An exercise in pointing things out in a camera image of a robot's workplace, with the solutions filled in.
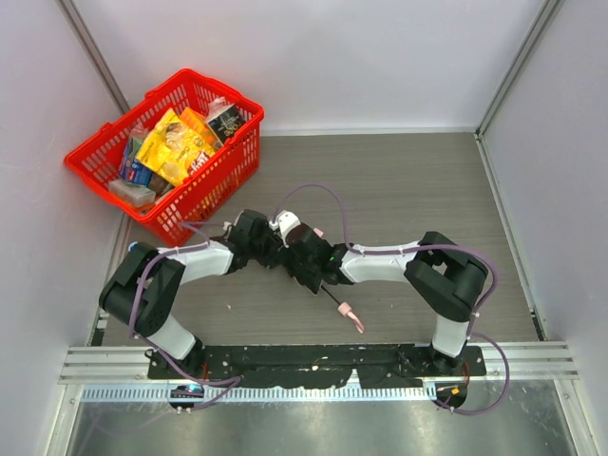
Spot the aluminium frame rail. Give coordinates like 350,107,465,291
58,341,580,385

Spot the black box with gold print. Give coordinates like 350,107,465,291
206,104,245,144

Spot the white slotted cable duct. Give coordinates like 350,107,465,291
81,384,436,403

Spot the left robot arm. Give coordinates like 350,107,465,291
99,210,288,377

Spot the blue snack packet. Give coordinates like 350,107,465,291
119,138,152,186

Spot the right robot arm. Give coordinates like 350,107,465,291
279,222,490,374

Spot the red plastic shopping basket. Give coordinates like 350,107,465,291
65,69,264,247

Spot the clear plastic container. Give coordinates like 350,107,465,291
108,179,156,208

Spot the orange snack box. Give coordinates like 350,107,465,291
180,106,222,151

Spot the pink folding umbrella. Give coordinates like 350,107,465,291
311,227,367,334

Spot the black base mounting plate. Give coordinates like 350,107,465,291
145,343,486,390

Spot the red and white snack packet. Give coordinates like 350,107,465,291
186,150,213,176

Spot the yellow snack bag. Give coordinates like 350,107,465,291
137,108,216,186

